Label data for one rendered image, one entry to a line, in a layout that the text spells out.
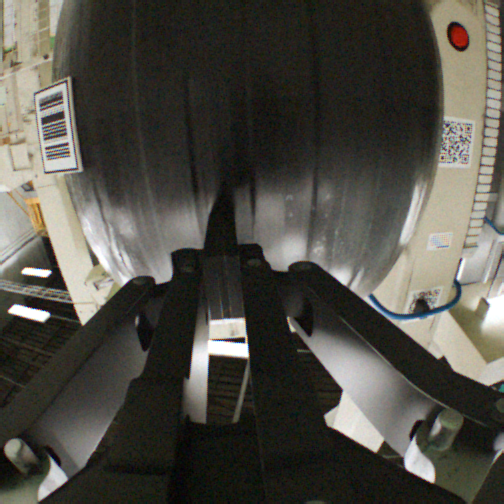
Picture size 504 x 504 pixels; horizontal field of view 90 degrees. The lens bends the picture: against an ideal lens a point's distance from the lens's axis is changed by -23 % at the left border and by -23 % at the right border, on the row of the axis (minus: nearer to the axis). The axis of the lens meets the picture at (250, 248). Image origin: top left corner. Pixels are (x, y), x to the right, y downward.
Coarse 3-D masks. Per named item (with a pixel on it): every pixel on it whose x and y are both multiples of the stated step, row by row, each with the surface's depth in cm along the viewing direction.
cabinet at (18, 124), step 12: (0, 84) 303; (12, 84) 302; (0, 96) 312; (12, 96) 311; (0, 108) 321; (12, 108) 320; (0, 120) 331; (12, 120) 329; (0, 132) 340; (12, 132) 338
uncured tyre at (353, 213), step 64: (64, 0) 16; (128, 0) 13; (192, 0) 14; (256, 0) 14; (320, 0) 14; (384, 0) 14; (64, 64) 16; (128, 64) 14; (192, 64) 15; (256, 64) 15; (320, 64) 15; (384, 64) 15; (128, 128) 16; (192, 128) 16; (256, 128) 17; (320, 128) 17; (384, 128) 17; (128, 192) 18; (192, 192) 18; (256, 192) 19; (320, 192) 19; (384, 192) 19; (128, 256) 21; (320, 256) 23; (384, 256) 24
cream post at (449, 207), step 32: (448, 0) 28; (480, 0) 27; (448, 32) 30; (480, 32) 30; (448, 64) 33; (480, 64) 32; (448, 96) 35; (480, 96) 35; (480, 128) 37; (448, 192) 42; (448, 224) 45; (416, 256) 47; (448, 256) 48; (384, 288) 55; (416, 288) 50; (448, 288) 51; (352, 416) 73
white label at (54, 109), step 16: (64, 80) 15; (48, 96) 16; (64, 96) 15; (48, 112) 16; (64, 112) 16; (48, 128) 17; (64, 128) 16; (48, 144) 17; (64, 144) 17; (48, 160) 18; (64, 160) 17; (80, 160) 17
